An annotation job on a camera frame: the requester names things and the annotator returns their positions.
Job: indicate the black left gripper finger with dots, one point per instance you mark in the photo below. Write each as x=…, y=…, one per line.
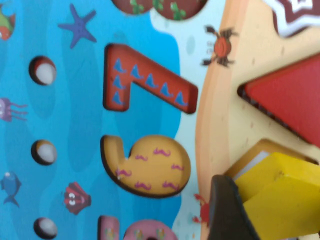
x=227, y=212

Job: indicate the yellow pentagon piece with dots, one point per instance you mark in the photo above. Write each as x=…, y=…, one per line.
x=287, y=200

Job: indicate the red triangle piece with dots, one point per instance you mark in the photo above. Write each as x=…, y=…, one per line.
x=295, y=100

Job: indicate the colourful wooden number puzzle board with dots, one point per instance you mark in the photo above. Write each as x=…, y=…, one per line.
x=75, y=125

